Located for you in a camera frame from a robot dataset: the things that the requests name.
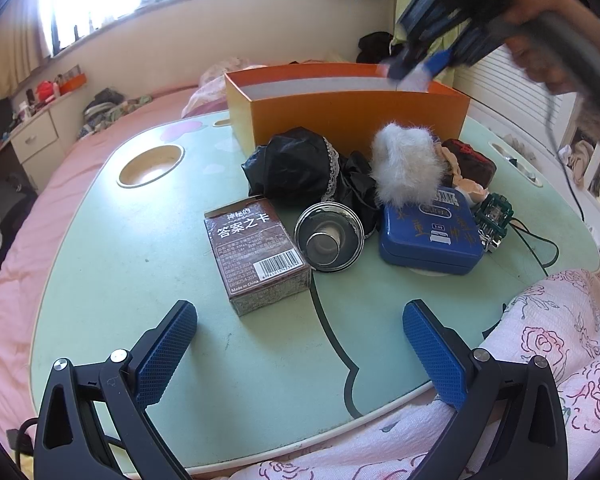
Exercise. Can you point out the person's right hand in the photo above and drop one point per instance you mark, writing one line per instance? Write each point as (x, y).
(545, 65)

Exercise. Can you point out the black clothes heap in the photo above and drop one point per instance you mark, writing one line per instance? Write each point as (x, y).
(375, 45)

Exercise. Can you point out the white rose print blanket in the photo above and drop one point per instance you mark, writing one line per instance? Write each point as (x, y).
(555, 320)

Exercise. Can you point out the fluffy fur tail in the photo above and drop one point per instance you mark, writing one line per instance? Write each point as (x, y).
(405, 160)

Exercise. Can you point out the silver metal cup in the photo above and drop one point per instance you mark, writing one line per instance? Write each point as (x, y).
(330, 230)

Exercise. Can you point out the patterned clothes pile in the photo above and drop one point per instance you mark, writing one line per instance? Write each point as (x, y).
(110, 110)

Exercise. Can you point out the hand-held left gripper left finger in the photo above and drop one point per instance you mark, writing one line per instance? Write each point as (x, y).
(165, 355)

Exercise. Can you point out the green cartoon desktop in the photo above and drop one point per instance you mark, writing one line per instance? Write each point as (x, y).
(130, 240)

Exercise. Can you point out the pink bed sheet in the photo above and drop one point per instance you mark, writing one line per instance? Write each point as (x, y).
(45, 220)

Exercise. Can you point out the brown card box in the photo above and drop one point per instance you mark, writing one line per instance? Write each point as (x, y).
(250, 245)

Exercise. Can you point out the dark red stitched pouch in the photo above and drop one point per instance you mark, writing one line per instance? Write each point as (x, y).
(477, 165)

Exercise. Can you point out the blue tin box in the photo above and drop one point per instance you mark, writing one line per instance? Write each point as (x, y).
(425, 240)

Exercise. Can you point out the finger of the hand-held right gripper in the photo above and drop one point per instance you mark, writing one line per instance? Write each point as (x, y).
(402, 62)
(440, 62)

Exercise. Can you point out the orange cardboard box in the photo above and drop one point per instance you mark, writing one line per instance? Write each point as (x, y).
(305, 115)

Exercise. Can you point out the black leather lace garment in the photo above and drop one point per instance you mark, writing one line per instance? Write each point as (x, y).
(290, 165)

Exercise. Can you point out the small orange tray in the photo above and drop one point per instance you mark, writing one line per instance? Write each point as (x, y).
(75, 82)

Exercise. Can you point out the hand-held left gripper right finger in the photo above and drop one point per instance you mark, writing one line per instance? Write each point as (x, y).
(432, 355)

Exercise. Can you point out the white desk drawer cabinet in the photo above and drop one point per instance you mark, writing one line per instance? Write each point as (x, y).
(32, 135)

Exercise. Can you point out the beige curtain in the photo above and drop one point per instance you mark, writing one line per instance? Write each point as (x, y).
(10, 55)

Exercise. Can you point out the small white item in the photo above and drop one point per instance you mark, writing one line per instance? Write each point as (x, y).
(412, 80)

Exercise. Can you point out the pale pink floral quilt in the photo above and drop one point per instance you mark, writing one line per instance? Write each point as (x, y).
(210, 80)

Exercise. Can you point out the red container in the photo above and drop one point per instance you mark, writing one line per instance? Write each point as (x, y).
(45, 91)

